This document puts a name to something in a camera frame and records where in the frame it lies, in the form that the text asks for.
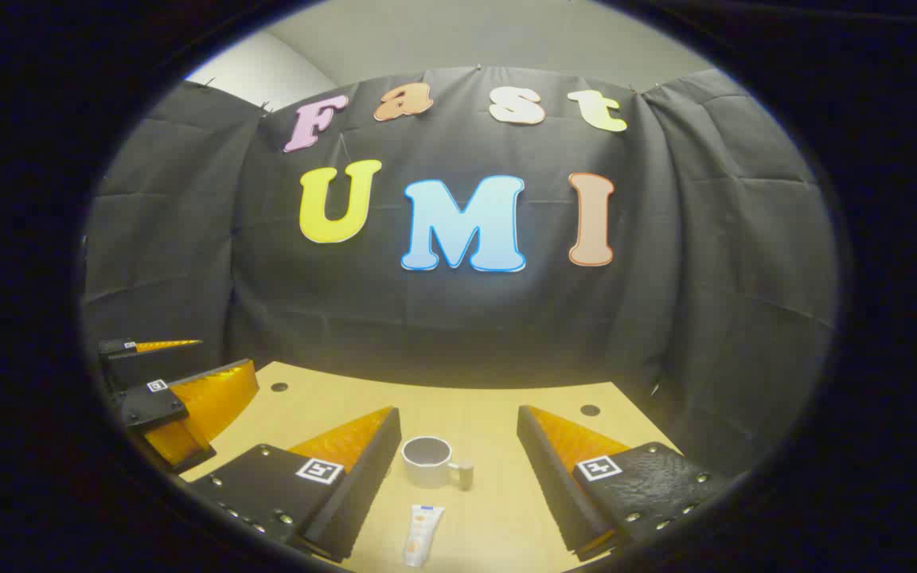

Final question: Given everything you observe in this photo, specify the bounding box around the white toothpaste tube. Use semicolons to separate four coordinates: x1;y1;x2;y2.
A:
402;504;446;568

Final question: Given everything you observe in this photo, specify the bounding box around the black backdrop cloth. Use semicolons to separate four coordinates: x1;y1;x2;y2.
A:
80;68;840;478

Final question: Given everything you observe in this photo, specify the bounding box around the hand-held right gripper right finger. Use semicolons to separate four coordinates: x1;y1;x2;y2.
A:
517;404;734;563

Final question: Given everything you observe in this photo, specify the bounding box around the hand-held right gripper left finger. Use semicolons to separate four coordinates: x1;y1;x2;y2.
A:
188;406;402;563

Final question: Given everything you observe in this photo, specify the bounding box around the white cup with wooden handle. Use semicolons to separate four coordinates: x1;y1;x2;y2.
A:
401;436;475;491

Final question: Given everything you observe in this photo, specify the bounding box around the wooden desktop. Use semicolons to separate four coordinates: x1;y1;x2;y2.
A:
180;360;686;573

